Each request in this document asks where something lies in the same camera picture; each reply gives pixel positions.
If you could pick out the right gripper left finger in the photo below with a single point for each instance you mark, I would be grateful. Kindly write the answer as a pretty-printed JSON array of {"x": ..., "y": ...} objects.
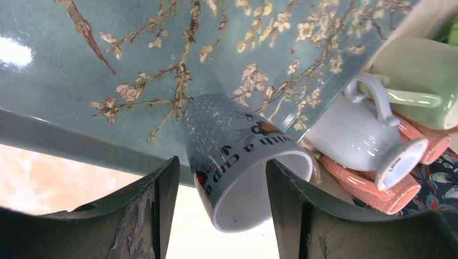
[{"x": 132, "y": 222}]

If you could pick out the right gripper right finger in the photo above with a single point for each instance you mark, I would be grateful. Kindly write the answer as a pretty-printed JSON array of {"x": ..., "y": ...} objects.
[{"x": 310, "y": 223}]

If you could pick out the light blue white mug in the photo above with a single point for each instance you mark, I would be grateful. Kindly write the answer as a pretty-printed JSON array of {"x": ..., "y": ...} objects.
[{"x": 360, "y": 132}]

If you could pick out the white printed text mug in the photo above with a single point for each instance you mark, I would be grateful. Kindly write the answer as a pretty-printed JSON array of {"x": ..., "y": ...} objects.
[{"x": 228, "y": 147}]

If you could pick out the light green mug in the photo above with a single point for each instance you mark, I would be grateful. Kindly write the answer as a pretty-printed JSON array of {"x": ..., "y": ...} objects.
[{"x": 420, "y": 77}]

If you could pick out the pink mug right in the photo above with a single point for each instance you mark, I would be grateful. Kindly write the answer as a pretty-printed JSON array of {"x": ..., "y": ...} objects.
[{"x": 361, "y": 186}]

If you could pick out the pink mug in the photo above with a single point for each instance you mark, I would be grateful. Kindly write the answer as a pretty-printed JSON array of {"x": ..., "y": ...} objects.
[
  {"x": 361, "y": 186},
  {"x": 438, "y": 141}
]

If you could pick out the pink mug left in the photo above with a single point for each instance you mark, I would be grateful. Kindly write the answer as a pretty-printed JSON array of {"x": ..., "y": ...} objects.
[{"x": 438, "y": 141}]

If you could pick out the canvas tote bag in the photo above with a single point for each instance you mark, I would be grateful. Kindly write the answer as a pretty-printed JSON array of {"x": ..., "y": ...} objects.
[{"x": 438, "y": 185}]

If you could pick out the teal floral tray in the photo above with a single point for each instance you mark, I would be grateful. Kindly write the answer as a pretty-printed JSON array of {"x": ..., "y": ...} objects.
[{"x": 106, "y": 82}]

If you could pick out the green toy lettuce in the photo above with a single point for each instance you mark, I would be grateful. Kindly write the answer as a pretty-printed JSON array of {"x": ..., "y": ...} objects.
[{"x": 448, "y": 33}]

